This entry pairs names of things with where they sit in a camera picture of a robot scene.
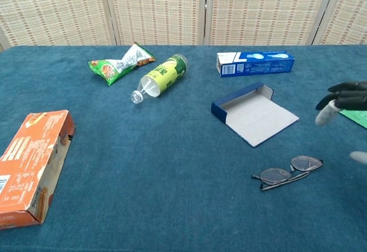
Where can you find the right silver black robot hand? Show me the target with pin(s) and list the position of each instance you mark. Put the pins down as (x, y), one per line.
(351, 97)

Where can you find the blue glasses box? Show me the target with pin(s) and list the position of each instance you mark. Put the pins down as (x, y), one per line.
(258, 117)

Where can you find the black frame eyeglasses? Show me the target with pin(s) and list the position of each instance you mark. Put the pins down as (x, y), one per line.
(275, 174)

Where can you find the blue white toothpaste box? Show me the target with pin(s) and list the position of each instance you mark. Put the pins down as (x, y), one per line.
(258, 66)

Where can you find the orange cardboard box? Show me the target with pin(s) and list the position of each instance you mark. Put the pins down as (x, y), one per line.
(25, 163)

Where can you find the woven bamboo screen panel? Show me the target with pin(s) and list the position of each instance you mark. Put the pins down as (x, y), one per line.
(266, 8)
(156, 8)
(51, 8)
(347, 11)

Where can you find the clear bottle green label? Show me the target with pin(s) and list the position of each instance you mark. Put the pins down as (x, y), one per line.
(166, 74)

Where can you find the blue table cloth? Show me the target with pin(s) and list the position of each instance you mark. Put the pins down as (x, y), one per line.
(160, 163)

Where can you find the green snack bag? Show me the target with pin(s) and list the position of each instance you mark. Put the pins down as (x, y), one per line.
(109, 70)

